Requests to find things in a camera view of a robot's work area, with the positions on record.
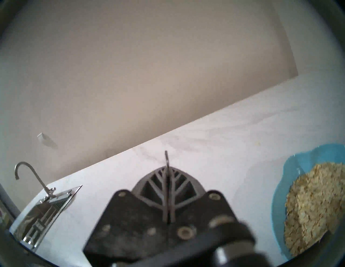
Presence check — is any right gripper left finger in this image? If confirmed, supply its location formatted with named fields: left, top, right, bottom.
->
left=84, top=167, right=168, bottom=267

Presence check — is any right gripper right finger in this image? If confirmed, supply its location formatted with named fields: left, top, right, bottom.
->
left=169, top=167, right=239, bottom=262

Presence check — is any blue scalloped bowl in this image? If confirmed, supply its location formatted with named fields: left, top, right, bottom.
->
left=271, top=143, right=345, bottom=262

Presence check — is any slotted steel sink tray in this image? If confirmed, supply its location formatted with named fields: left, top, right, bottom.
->
left=48, top=194, right=71, bottom=206

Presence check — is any curved steel faucet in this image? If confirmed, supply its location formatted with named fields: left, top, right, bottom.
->
left=15, top=161, right=56, bottom=199

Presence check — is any stainless steel sink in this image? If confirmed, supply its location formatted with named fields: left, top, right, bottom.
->
left=9, top=185, right=83, bottom=249

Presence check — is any large oat flake heap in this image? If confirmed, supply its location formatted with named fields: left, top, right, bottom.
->
left=284, top=162, right=345, bottom=257

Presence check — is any white wall switch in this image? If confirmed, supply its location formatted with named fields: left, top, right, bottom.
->
left=37, top=132, right=52, bottom=146

